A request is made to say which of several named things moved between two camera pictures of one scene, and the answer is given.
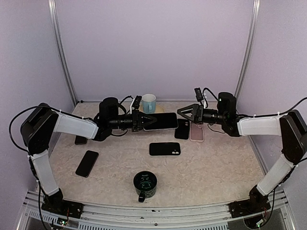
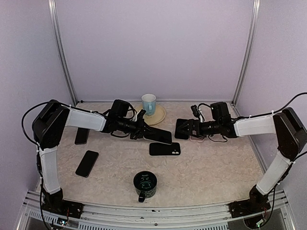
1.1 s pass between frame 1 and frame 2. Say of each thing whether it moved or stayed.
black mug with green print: stayed
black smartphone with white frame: moved
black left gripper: moved
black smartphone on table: stayed
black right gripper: moved
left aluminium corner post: stayed
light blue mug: stayed
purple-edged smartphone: stayed
